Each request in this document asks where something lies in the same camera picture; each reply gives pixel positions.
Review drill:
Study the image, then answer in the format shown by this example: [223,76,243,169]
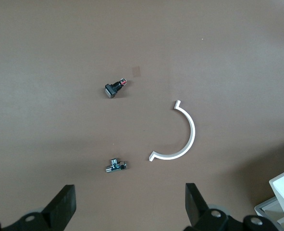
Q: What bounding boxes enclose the white semicircular plastic bracket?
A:
[148,99,196,163]

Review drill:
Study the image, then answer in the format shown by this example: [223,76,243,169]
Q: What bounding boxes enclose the small chrome metal valve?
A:
[105,157,129,174]

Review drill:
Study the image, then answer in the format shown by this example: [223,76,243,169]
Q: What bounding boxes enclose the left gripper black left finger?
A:
[2,184,77,231]

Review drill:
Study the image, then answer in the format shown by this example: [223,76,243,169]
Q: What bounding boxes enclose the black square switch red end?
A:
[104,77,128,100]

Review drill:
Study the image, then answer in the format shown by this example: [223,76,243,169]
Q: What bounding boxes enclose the white drawer cabinet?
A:
[254,195,284,231]

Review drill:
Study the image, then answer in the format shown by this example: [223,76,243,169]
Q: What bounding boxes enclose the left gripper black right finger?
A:
[185,182,232,231]

